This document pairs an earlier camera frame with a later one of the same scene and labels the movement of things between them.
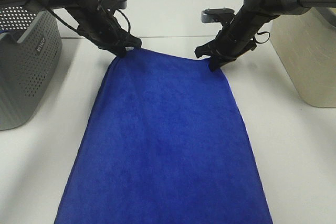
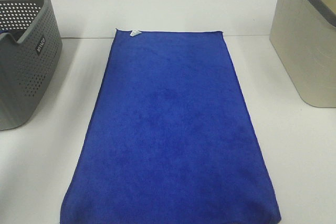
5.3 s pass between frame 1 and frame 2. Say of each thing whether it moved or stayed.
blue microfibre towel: moved
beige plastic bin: stayed
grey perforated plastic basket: stayed
